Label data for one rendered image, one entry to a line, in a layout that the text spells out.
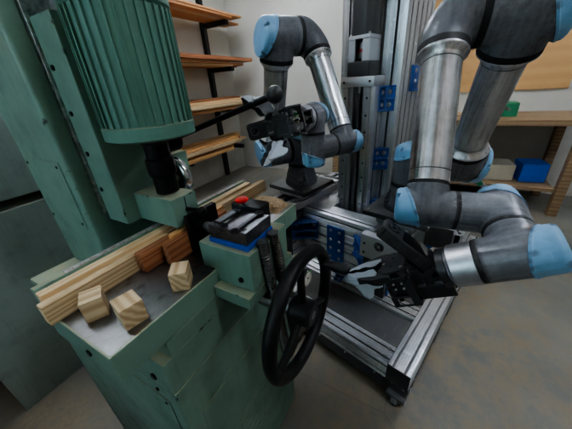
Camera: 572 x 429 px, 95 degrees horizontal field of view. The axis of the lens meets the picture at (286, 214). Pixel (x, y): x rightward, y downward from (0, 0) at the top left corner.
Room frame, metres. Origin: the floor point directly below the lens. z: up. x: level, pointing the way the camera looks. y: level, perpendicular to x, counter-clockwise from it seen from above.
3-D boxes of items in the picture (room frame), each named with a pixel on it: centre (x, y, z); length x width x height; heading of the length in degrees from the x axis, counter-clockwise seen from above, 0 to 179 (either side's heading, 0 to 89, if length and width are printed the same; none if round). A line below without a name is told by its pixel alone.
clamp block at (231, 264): (0.50, 0.10, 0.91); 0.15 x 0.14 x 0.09; 149
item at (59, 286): (0.61, 0.28, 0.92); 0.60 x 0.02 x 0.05; 149
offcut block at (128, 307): (0.33, 0.27, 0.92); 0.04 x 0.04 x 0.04; 48
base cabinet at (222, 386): (0.64, 0.37, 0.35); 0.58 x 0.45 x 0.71; 59
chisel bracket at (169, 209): (0.59, 0.29, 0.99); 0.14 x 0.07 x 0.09; 59
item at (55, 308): (0.62, 0.25, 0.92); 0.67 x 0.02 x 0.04; 149
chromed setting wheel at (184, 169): (0.76, 0.32, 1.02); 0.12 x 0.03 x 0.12; 59
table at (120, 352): (0.54, 0.17, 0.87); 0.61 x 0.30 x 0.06; 149
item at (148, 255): (0.55, 0.26, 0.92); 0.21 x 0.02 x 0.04; 149
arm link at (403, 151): (0.85, -0.44, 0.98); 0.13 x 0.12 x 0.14; 67
